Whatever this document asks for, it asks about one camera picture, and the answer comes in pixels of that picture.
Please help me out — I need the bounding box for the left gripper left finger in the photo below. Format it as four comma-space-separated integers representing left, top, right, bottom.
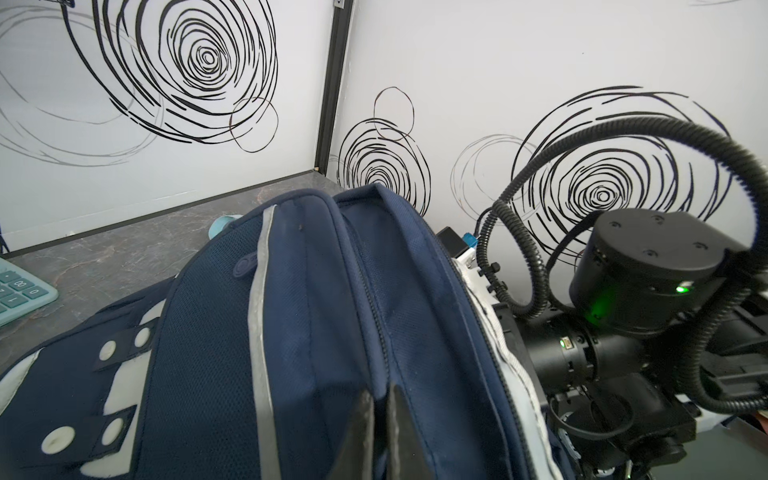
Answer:
327, 390, 375, 480

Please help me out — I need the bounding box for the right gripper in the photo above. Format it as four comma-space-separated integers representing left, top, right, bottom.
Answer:
497, 303, 696, 474

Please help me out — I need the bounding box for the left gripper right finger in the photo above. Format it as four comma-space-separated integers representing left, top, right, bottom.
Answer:
386, 384, 434, 480

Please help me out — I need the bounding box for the navy blue student backpack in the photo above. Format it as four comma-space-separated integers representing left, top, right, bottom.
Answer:
1, 185, 572, 479

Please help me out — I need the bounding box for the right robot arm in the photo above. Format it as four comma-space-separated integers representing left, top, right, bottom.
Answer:
500, 209, 767, 479

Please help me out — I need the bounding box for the light blue fabric pouch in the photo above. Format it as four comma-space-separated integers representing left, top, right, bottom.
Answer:
207, 214, 241, 240

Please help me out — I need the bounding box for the teal calculator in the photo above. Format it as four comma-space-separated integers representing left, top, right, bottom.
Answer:
0, 259, 59, 327

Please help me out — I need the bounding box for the black corrugated cable hose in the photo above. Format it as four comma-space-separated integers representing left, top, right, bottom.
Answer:
475, 115, 768, 415

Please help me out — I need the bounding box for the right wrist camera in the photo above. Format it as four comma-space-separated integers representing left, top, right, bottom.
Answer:
437, 227, 500, 313

